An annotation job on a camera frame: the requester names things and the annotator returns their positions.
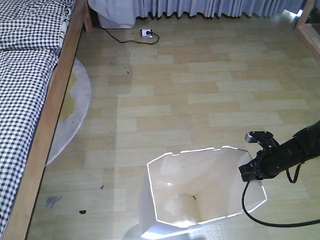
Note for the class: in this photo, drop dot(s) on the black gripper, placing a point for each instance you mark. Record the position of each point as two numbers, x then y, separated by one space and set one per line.
270 161

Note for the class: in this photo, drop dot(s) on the round grey rug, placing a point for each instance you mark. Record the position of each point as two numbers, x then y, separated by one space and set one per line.
73 111

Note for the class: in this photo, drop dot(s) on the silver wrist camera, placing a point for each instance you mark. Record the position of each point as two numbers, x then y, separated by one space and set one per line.
255 136

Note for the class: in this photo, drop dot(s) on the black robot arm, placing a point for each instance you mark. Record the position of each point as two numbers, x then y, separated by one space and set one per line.
307 143

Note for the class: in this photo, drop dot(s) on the silver floor power outlet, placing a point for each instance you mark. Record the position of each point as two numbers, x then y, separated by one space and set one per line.
146 33

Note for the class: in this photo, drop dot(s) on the wooden bed frame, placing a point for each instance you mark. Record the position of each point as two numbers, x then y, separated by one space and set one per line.
25 199

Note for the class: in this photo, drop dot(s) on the light grey curtain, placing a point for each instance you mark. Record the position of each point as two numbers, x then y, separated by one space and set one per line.
123 13

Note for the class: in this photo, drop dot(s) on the white plastic trash bin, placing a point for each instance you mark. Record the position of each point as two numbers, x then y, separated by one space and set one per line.
194 188

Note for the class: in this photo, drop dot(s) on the black white checkered bedding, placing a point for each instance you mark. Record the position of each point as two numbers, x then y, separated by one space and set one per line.
32 33

